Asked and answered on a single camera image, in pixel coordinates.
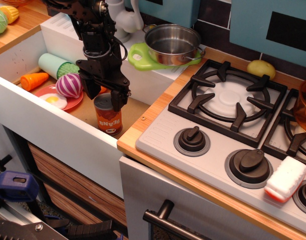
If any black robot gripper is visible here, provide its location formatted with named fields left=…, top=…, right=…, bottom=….
left=76, top=31, right=131, bottom=112

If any orange beans can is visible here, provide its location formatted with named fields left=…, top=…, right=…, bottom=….
left=94, top=93, right=123, bottom=136

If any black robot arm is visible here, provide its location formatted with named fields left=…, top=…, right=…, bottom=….
left=43, top=0, right=131, bottom=112

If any stainless steel pot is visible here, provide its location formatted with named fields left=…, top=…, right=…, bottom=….
left=143, top=24, right=205, bottom=66

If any orange toy carrot right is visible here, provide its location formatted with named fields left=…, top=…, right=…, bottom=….
left=99, top=86, right=107, bottom=94

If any orange toy carrot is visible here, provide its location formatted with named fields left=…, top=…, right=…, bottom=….
left=20, top=72, right=49, bottom=91
left=99, top=86, right=107, bottom=94

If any purple striped toy onion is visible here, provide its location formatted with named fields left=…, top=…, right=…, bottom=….
left=56, top=73, right=83, bottom=99

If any green plastic cutting board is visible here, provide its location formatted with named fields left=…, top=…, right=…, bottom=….
left=128, top=43, right=205, bottom=71

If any toy fried egg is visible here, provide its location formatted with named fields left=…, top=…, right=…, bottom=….
left=40, top=93, right=68, bottom=110

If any mint green cup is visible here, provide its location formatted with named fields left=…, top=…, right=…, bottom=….
left=38, top=53, right=71, bottom=80

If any white toy sink basin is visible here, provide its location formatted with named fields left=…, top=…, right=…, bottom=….
left=0, top=11, right=193, bottom=200

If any grey toy faucet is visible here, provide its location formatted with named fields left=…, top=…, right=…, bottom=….
left=106, top=0, right=144, bottom=43

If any orange toy carrot left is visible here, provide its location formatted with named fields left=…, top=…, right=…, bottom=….
left=20, top=72, right=49, bottom=91

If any black left stove knob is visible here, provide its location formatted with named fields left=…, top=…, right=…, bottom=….
left=173, top=126, right=211, bottom=157

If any black stove knob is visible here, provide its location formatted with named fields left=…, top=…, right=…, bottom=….
left=292, top=180, right=306, bottom=214
left=224, top=149, right=273, bottom=189
left=173, top=126, right=211, bottom=157

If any yellow toy corn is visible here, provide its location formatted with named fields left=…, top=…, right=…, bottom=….
left=0, top=5, right=19, bottom=24

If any black left burner grate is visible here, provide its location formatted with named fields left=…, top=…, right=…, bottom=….
left=168, top=59, right=287, bottom=148

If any black burner grate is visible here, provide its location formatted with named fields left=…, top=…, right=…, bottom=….
left=168, top=59, right=287, bottom=148
left=261, top=89, right=306, bottom=165

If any grey toy stove top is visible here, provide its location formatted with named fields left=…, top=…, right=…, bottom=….
left=135, top=62, right=306, bottom=238

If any yellow toy potato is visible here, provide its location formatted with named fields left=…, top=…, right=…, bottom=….
left=246, top=59, right=276, bottom=80

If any black middle stove knob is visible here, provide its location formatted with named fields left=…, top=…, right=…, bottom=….
left=224, top=149, right=273, bottom=189

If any black right burner grate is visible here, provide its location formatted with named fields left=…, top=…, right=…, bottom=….
left=261, top=89, right=306, bottom=165

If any orange transparent bowl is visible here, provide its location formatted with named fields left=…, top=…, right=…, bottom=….
left=293, top=80, right=306, bottom=132

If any white red toy sponge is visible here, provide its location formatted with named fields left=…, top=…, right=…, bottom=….
left=264, top=156, right=306, bottom=203

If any black right stove knob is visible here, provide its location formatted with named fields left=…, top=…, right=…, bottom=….
left=292, top=180, right=306, bottom=214

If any blue clamp handle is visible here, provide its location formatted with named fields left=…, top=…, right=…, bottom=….
left=0, top=170, right=39, bottom=202

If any black oven door handle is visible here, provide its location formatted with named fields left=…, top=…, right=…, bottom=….
left=143, top=199, right=208, bottom=240

